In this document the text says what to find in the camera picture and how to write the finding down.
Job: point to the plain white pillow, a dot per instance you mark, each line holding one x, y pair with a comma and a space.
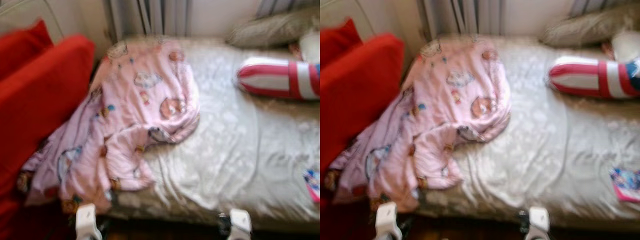
311, 46
626, 46

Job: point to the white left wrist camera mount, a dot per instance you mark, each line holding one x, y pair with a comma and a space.
387, 221
87, 222

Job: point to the grey pleated curtain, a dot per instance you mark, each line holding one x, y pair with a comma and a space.
150, 17
287, 6
602, 5
465, 16

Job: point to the red white blue bolster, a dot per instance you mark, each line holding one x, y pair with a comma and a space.
275, 77
585, 76

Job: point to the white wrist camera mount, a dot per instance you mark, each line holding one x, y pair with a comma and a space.
387, 221
241, 224
87, 222
539, 222

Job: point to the olive floral pillow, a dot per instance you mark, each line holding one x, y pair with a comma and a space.
580, 27
270, 30

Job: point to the red sofa cushion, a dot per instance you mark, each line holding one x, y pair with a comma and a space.
25, 47
340, 40

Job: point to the pink blue comic book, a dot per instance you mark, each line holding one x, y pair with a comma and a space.
625, 184
312, 184

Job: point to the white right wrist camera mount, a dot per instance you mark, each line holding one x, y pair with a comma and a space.
539, 222
241, 224

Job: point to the pink cartoon print blanket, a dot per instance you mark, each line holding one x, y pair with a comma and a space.
130, 110
440, 110

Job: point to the red fabric sofa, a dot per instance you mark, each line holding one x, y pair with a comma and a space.
40, 100
357, 95

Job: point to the bed with beige floral sheet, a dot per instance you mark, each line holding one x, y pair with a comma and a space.
555, 140
240, 140

